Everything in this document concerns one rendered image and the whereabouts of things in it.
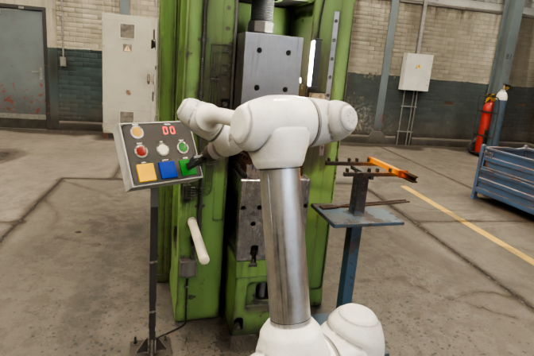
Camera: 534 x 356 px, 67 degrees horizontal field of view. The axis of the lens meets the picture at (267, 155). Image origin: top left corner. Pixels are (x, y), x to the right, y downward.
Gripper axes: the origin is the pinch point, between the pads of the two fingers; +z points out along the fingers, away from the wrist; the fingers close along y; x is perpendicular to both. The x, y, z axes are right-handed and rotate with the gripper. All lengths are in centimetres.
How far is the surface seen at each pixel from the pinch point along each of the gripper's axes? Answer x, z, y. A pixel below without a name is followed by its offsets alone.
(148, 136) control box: 15.8, 4.1, -15.2
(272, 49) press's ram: 46, -26, 44
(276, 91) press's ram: 28, -17, 47
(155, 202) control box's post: -10.5, 22.7, -9.7
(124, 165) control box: 4.8, 7.6, -26.9
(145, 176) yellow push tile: -1.7, 3.4, -20.7
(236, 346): -92, 46, 29
